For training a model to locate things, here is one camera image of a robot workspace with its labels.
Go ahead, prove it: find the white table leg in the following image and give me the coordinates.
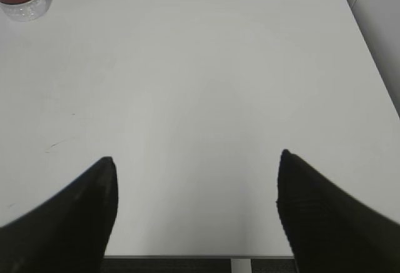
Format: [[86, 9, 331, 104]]
[[231, 258, 252, 273]]

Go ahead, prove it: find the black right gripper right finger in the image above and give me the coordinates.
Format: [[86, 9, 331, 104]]
[[276, 149, 399, 272]]

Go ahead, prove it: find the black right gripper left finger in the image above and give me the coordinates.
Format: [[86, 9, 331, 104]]
[[1, 157, 119, 272]]

